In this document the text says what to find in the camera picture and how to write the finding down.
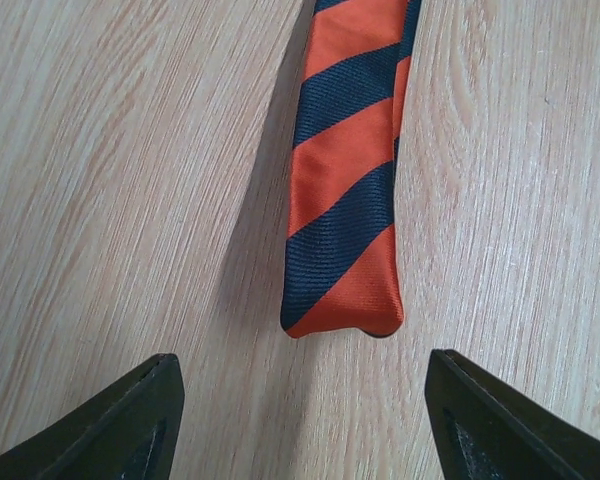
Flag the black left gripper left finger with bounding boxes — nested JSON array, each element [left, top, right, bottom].
[[0, 354, 184, 479]]

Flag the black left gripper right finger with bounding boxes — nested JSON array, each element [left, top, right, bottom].
[[425, 350, 600, 479]]

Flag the orange navy striped tie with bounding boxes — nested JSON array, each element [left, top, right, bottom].
[[280, 0, 420, 338]]

